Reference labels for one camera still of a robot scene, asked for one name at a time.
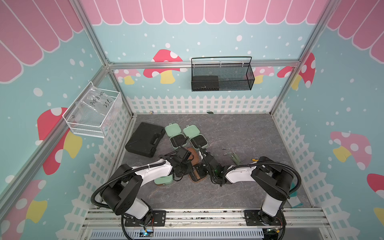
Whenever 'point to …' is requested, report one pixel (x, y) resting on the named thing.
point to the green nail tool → (235, 158)
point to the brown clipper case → (195, 175)
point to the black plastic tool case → (144, 139)
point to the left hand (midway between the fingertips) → (191, 172)
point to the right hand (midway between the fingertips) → (199, 166)
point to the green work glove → (293, 199)
